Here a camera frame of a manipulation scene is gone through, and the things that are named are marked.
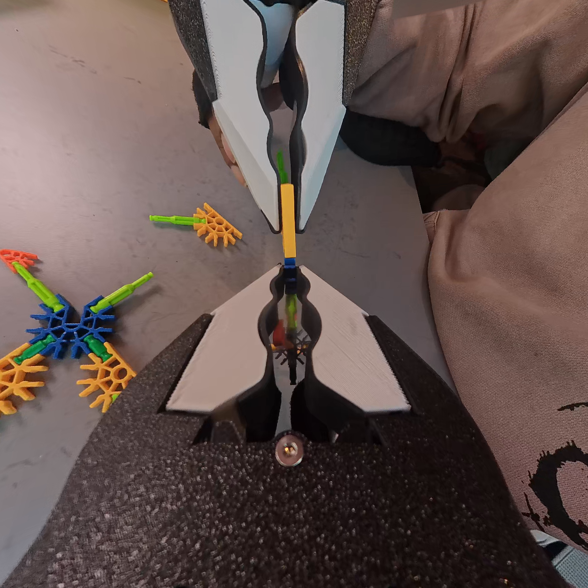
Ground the person's right forearm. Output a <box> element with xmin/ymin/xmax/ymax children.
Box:
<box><xmin>349</xmin><ymin>0</ymin><xmax>588</xmax><ymax>144</ymax></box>

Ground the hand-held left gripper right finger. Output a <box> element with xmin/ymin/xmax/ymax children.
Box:
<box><xmin>293</xmin><ymin>266</ymin><xmax>411</xmax><ymax>439</ymax></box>

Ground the person's brown hoodie torso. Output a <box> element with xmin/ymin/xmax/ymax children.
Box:
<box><xmin>423</xmin><ymin>92</ymin><xmax>588</xmax><ymax>554</ymax></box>

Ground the person's right hand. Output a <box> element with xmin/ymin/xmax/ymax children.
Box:
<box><xmin>207</xmin><ymin>107</ymin><xmax>250</xmax><ymax>187</ymax></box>

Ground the black chair armrest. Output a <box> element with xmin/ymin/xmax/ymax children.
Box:
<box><xmin>339</xmin><ymin>110</ymin><xmax>444</xmax><ymax>168</ymax></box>

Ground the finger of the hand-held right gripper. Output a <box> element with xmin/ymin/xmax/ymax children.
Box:
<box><xmin>201</xmin><ymin>0</ymin><xmax>283</xmax><ymax>233</ymax></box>
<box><xmin>294</xmin><ymin>0</ymin><xmax>347</xmax><ymax>233</ymax></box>

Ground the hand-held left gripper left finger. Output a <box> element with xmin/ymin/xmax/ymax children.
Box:
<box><xmin>165</xmin><ymin>266</ymin><xmax>283</xmax><ymax>439</ymax></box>

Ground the colourful toy construction model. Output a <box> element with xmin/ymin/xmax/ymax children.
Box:
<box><xmin>271</xmin><ymin>151</ymin><xmax>313</xmax><ymax>386</ymax></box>

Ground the blue hubs toy assembly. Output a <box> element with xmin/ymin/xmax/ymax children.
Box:
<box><xmin>0</xmin><ymin>249</ymin><xmax>154</xmax><ymax>415</ymax></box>

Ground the yellow fan connector green rod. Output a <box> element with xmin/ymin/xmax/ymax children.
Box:
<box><xmin>149</xmin><ymin>203</ymin><xmax>243</xmax><ymax>248</ymax></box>

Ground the grey desk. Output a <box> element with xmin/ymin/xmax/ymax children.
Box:
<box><xmin>0</xmin><ymin>0</ymin><xmax>456</xmax><ymax>570</ymax></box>

